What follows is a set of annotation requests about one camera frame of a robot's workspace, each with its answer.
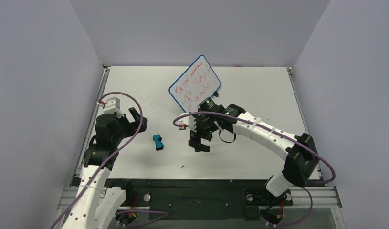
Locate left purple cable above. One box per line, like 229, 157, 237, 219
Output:
49, 92, 144, 229

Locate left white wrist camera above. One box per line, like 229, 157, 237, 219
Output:
103, 97, 123, 117

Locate purple cable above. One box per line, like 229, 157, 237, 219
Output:
49, 92, 144, 229
172, 112, 336, 228

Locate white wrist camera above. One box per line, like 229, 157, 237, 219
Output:
103, 97, 123, 117
175, 113, 197, 132

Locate blue whiteboard eraser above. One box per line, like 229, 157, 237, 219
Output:
152, 134, 164, 151

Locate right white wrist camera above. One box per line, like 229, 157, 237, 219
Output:
175, 113, 197, 132

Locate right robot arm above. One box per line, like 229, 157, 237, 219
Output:
177, 98, 319, 204

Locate blue framed whiteboard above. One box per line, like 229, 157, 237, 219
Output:
168, 55, 221, 112

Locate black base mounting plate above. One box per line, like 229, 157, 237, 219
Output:
104, 178, 293, 220

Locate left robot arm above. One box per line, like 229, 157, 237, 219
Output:
62, 107, 147, 229

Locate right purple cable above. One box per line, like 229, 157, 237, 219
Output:
172, 112, 336, 228

